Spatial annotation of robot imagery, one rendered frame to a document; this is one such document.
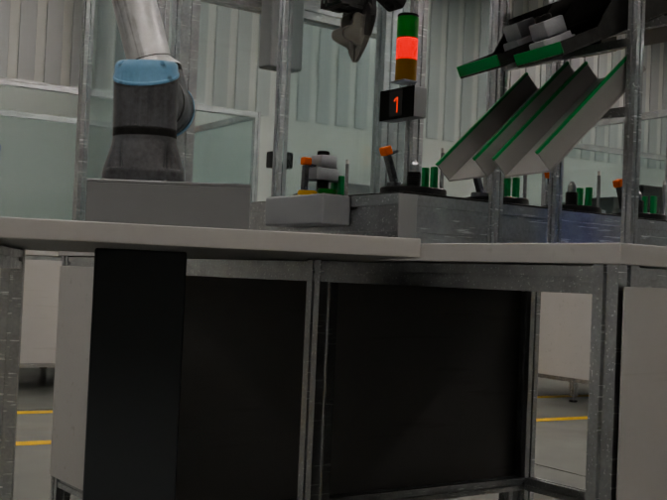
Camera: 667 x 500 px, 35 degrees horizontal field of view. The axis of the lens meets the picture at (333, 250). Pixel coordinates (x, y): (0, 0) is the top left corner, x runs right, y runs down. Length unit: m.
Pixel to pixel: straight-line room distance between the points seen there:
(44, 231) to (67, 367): 1.71
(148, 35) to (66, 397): 1.41
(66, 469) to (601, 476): 1.99
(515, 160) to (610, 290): 0.47
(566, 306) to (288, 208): 5.66
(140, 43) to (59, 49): 8.34
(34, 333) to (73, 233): 5.58
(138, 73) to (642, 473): 1.08
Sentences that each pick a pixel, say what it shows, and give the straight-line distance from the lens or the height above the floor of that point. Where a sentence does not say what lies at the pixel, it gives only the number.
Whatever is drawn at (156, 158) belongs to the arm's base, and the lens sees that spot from 1.89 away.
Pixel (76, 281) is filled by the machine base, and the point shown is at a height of 0.76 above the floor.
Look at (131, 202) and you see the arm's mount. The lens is 1.86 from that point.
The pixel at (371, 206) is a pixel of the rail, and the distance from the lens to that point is 2.03.
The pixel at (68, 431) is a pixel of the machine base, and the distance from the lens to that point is 3.17.
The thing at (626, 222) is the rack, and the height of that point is 0.91.
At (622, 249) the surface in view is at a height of 0.85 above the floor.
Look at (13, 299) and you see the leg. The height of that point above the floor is 0.72.
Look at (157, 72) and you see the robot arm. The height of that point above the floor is 1.15.
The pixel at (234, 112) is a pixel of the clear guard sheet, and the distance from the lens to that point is 3.52.
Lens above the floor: 0.79
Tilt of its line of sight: 2 degrees up
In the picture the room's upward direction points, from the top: 2 degrees clockwise
